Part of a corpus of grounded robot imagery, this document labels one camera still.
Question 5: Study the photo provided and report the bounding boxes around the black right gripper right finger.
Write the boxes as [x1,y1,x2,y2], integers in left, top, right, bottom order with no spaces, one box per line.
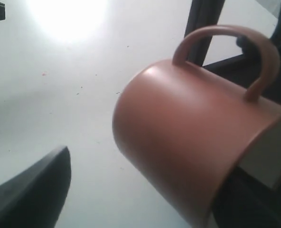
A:
[0,146,71,228]

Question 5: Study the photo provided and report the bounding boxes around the terracotta pink ceramic mug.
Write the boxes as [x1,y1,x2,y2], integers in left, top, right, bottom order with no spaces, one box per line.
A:
[112,25,281,228]

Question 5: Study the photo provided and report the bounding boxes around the dark object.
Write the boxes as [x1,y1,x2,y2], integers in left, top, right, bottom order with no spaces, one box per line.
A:
[236,36,258,57]

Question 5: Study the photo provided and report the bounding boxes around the black metal shelf rack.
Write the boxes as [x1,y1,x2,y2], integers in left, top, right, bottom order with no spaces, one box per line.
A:
[183,0,281,228]

